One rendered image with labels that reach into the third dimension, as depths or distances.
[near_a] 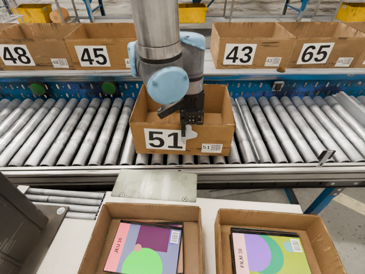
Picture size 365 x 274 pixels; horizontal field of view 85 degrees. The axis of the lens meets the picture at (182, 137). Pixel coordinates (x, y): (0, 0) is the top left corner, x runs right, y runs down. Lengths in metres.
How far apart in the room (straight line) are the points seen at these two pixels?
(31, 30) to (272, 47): 1.42
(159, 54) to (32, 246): 0.63
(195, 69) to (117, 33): 0.93
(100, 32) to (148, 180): 1.03
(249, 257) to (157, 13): 0.59
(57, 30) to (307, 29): 1.55
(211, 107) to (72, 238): 0.78
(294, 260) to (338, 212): 1.26
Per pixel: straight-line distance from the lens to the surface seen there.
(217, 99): 1.01
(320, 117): 1.27
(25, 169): 1.01
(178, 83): 0.43
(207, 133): 0.76
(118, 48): 1.18
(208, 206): 0.72
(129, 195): 0.75
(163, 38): 0.41
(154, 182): 0.77
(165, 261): 0.62
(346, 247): 1.79
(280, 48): 1.26
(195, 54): 0.60
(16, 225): 0.70
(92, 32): 1.51
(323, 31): 1.68
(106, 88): 1.21
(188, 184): 0.76
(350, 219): 1.92
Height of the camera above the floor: 1.38
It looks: 43 degrees down
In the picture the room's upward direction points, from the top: straight up
